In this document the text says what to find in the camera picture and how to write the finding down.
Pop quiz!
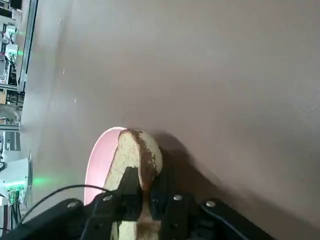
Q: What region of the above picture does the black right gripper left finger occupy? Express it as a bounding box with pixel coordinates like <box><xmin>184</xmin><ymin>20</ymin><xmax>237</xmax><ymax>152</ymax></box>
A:
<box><xmin>4</xmin><ymin>165</ymin><xmax>145</xmax><ymax>240</ymax></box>

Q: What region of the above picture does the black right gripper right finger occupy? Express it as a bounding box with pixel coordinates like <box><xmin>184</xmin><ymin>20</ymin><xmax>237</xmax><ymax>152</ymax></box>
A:
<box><xmin>149</xmin><ymin>171</ymin><xmax>274</xmax><ymax>240</ymax></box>

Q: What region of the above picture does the salmon pink round plate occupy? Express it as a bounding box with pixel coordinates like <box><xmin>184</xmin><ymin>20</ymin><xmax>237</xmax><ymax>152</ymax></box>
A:
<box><xmin>84</xmin><ymin>126</ymin><xmax>126</xmax><ymax>207</ymax></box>

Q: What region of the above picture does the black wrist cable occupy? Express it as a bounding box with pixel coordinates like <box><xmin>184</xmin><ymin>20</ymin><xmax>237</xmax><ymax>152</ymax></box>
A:
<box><xmin>18</xmin><ymin>184</ymin><xmax>118</xmax><ymax>226</ymax></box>

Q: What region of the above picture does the aluminium frame structure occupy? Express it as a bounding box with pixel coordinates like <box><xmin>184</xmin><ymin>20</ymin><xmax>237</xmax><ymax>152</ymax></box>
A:
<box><xmin>17</xmin><ymin>0</ymin><xmax>40</xmax><ymax>92</ymax></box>

